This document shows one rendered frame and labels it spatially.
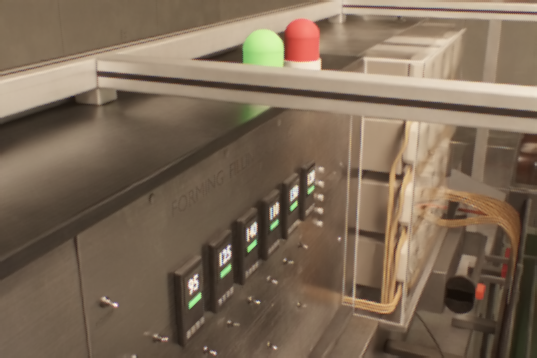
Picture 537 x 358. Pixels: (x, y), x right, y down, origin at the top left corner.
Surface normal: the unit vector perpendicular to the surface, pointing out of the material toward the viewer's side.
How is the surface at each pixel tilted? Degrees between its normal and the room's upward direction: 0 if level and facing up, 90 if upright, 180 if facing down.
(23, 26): 90
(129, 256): 90
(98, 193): 0
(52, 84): 90
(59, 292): 90
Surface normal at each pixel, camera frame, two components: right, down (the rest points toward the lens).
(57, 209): 0.00, -0.94
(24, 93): 0.91, 0.14
